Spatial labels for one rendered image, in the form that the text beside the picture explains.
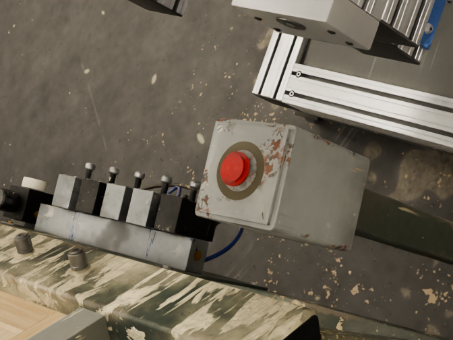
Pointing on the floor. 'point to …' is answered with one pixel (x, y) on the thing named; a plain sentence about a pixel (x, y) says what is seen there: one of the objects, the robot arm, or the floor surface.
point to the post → (404, 227)
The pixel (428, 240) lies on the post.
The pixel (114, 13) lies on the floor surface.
